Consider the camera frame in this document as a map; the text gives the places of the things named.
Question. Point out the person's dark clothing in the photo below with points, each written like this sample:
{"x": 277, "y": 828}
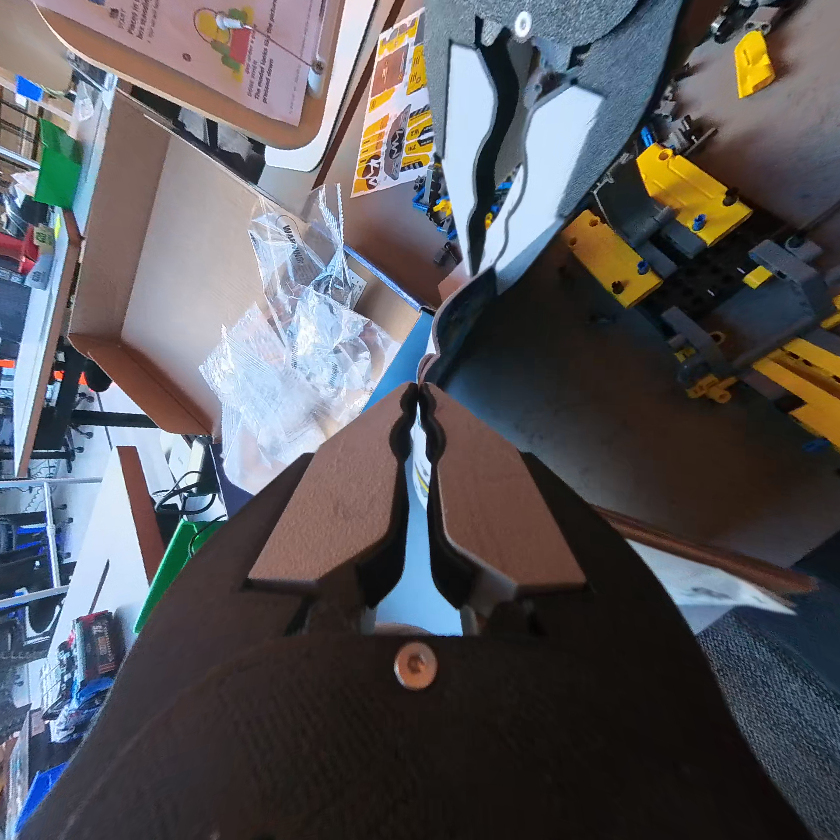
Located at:
{"x": 754, "y": 689}

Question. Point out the white stand base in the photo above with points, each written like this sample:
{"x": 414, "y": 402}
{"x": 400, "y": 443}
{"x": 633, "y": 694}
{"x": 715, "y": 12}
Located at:
{"x": 328, "y": 98}

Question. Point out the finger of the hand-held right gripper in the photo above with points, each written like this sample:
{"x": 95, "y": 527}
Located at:
{"x": 561, "y": 144}
{"x": 467, "y": 131}

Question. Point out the green storage bin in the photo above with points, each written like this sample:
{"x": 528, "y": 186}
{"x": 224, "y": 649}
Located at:
{"x": 177, "y": 564}

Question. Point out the clear plastic bag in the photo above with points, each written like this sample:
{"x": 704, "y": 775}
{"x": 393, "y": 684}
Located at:
{"x": 302, "y": 367}

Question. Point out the yellow black building-block vehicle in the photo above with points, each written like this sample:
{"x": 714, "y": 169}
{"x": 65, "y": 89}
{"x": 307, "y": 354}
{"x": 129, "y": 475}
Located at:
{"x": 689, "y": 190}

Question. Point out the green plastic bin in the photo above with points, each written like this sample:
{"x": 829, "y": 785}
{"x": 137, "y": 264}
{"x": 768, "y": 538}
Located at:
{"x": 59, "y": 164}

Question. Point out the white instruction booklet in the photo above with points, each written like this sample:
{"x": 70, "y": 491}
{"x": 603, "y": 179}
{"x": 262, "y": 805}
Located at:
{"x": 417, "y": 577}

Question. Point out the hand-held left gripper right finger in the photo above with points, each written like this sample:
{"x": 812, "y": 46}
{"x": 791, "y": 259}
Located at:
{"x": 499, "y": 518}

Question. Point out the printed instruction sheet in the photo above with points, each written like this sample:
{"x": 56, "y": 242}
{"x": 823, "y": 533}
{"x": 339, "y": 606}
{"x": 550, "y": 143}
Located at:
{"x": 197, "y": 39}

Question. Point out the yellow curved panel piece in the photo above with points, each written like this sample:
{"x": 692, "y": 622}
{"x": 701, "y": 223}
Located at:
{"x": 753, "y": 62}

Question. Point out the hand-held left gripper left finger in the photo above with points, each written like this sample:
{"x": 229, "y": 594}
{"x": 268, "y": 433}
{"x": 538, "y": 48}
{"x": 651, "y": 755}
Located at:
{"x": 328, "y": 512}

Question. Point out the beige box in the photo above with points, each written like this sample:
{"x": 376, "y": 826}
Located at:
{"x": 184, "y": 262}

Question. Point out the yellow sticker sheet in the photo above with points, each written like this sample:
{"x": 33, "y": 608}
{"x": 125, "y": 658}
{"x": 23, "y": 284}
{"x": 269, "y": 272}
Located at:
{"x": 394, "y": 98}

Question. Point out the pile of building-block parts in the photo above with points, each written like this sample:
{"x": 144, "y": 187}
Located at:
{"x": 439, "y": 210}

